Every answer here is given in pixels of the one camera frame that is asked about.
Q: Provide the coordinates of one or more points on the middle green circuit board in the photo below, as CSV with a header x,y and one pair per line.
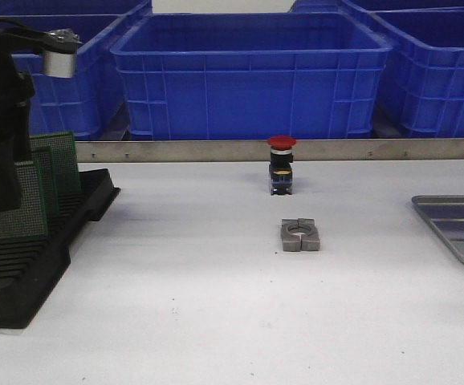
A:
x,y
30,219

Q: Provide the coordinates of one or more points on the red emergency stop button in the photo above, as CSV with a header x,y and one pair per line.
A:
x,y
281,175

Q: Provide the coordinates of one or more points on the left blue plastic crate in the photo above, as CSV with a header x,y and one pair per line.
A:
x,y
84,103

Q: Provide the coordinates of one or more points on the green circuit board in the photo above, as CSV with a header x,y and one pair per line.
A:
x,y
30,219
43,156
64,159

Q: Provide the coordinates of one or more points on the metal table edge rail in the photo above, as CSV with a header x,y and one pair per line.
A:
x,y
258,150

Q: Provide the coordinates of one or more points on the blue plastic crate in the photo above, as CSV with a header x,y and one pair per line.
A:
x,y
250,76
84,103
422,86

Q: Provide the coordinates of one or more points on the grey metal clamp block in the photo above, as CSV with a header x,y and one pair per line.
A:
x,y
299,235

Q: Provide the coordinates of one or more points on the far right blue crate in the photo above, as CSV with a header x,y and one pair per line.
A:
x,y
373,5

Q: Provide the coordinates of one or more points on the rear right green circuit board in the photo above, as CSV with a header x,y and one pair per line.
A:
x,y
64,159

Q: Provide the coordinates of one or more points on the far left blue crate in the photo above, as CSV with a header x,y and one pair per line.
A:
x,y
73,7

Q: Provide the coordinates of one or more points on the right blue plastic crate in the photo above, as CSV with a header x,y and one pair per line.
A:
x,y
422,86

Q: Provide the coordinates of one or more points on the rear left green circuit board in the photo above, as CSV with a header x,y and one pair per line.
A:
x,y
43,156

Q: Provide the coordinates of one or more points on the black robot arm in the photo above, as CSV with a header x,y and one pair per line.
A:
x,y
16,91

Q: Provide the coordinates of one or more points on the black slotted board rack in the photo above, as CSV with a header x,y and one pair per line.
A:
x,y
30,267

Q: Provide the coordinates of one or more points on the silver metal tray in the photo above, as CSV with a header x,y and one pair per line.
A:
x,y
445,216

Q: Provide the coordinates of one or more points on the centre blue plastic crate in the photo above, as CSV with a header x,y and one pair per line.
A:
x,y
250,76

